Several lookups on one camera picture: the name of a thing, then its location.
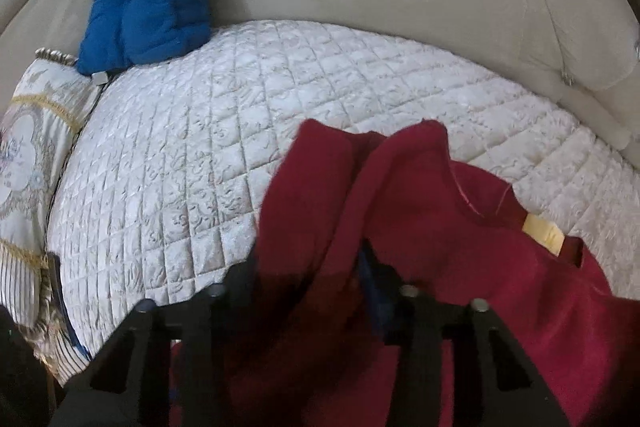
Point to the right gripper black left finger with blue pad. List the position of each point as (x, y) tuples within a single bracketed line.
[(171, 365)]

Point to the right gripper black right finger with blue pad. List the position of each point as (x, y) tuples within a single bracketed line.
[(494, 382)]

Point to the dark red sweater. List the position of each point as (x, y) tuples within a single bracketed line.
[(457, 233)]

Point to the white quilted bedspread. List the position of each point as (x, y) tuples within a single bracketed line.
[(162, 191)]

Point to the cream embroidered pillow gold trim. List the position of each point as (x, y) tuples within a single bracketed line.
[(48, 109)]

